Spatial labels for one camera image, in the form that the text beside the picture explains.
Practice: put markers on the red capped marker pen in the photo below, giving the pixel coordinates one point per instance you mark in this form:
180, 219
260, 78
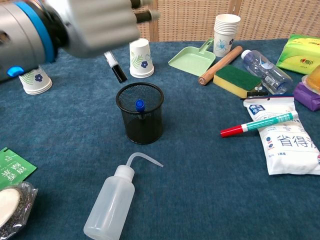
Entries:
257, 124

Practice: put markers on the upturned floral paper cup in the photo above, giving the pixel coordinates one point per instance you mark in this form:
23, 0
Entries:
141, 60
37, 80

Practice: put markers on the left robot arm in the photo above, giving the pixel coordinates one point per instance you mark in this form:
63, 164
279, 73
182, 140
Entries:
20, 40

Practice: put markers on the green tea sachet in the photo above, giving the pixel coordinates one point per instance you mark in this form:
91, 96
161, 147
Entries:
12, 167

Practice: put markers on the green tissue pack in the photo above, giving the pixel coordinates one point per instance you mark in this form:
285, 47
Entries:
300, 56

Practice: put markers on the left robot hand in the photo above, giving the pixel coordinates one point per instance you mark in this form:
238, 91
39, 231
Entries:
100, 25

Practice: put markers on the clear plastic water bottle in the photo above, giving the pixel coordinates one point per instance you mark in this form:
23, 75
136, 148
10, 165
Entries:
267, 71

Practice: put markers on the light green dustpan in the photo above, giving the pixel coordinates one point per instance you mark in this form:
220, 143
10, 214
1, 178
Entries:
193, 60

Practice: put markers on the blue table cloth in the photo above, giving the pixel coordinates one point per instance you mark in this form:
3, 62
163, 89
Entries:
200, 175

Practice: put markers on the stack of paper cups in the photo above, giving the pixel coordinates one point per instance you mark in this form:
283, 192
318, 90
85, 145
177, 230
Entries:
226, 35

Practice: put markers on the black binder clip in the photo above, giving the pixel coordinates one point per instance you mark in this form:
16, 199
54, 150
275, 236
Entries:
257, 92

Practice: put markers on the wooden rolling pin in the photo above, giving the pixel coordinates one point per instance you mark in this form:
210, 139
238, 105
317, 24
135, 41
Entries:
220, 66

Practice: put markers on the steel scourer in wrapper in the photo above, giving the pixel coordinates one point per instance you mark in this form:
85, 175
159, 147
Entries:
25, 207

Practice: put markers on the black round bowl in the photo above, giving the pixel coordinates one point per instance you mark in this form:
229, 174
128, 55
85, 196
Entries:
142, 127

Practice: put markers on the black capped marker pen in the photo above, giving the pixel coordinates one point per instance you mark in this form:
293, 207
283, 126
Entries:
117, 68

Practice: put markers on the blue marker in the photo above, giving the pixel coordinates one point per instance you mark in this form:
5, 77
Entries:
140, 106

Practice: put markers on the green and yellow sponge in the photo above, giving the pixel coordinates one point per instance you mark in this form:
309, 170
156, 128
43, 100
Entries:
237, 78

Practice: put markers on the woven wooden folding screen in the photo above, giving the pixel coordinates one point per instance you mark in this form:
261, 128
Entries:
190, 20

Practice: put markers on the purple packet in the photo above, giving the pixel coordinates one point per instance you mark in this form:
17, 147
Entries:
306, 98

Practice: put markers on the translucent wash bottle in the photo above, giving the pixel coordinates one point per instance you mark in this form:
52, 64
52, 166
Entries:
112, 200

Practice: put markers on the white printed refill bag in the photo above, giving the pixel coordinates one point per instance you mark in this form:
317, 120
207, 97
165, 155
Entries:
287, 150

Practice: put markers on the orange jelly cup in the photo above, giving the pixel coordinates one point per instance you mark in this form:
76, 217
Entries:
313, 80

